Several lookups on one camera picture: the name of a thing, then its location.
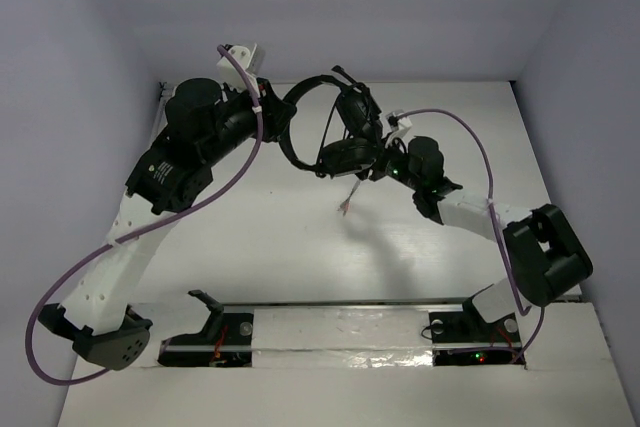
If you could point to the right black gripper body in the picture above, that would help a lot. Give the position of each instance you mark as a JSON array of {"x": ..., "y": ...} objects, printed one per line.
[{"x": 392, "y": 163}]

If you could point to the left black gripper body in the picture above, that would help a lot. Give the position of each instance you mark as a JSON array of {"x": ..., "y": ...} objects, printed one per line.
[{"x": 273, "y": 110}]

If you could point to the black over-ear headphones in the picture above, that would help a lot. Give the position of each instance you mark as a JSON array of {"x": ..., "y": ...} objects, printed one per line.
[{"x": 352, "y": 140}]

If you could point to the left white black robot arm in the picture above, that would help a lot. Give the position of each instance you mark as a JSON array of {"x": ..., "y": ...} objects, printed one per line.
[{"x": 211, "y": 137}]

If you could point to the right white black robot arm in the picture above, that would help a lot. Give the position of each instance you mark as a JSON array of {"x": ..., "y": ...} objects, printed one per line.
[{"x": 542, "y": 254}]

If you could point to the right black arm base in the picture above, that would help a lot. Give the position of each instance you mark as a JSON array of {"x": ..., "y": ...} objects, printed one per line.
[{"x": 460, "y": 340}]

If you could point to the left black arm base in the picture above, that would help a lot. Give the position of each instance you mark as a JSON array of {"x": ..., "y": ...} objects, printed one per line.
[{"x": 225, "y": 342}]

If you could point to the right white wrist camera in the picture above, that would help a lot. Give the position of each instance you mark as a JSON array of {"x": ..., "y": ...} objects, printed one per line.
[{"x": 399, "y": 123}]

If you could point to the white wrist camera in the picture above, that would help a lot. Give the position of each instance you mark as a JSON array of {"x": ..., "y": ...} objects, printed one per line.
[
  {"x": 249, "y": 57},
  {"x": 399, "y": 123}
]

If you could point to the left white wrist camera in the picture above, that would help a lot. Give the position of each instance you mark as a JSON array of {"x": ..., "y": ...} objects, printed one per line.
[{"x": 249, "y": 57}]

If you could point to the aluminium mounting rail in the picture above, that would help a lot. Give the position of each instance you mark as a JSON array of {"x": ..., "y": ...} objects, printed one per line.
[{"x": 456, "y": 301}]

